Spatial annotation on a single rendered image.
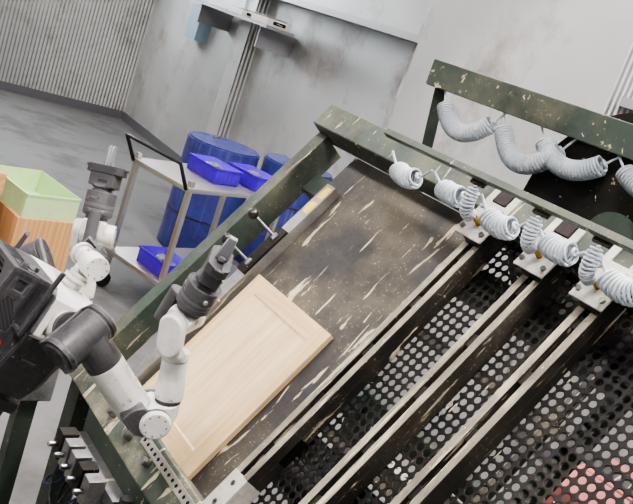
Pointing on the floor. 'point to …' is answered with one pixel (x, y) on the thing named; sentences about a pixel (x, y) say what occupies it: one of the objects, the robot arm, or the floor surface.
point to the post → (11, 453)
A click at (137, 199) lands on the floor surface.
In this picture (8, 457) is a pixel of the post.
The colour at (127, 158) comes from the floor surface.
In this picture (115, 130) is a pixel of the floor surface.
